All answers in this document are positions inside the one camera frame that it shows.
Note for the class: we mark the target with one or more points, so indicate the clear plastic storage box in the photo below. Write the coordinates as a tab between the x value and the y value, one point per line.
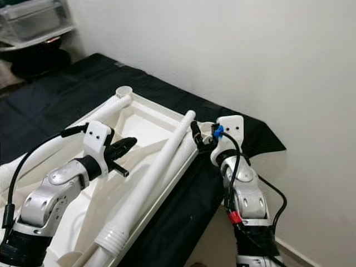
33	22

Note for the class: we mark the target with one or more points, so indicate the green round lid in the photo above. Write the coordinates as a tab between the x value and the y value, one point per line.
11	2

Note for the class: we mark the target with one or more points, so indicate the white plastic table top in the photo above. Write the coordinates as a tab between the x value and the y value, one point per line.
144	119

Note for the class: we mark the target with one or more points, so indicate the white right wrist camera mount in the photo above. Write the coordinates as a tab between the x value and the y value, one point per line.
231	127

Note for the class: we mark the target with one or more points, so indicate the black round basin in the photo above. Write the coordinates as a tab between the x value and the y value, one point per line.
39	55

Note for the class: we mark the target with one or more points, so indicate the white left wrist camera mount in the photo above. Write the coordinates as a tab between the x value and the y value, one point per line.
97	136

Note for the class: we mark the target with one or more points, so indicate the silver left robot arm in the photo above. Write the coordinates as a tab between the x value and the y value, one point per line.
53	192

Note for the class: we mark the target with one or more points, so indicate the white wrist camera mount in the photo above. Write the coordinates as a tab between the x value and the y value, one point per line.
231	127
97	136

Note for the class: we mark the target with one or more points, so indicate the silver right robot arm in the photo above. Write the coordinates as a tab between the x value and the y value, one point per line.
247	194

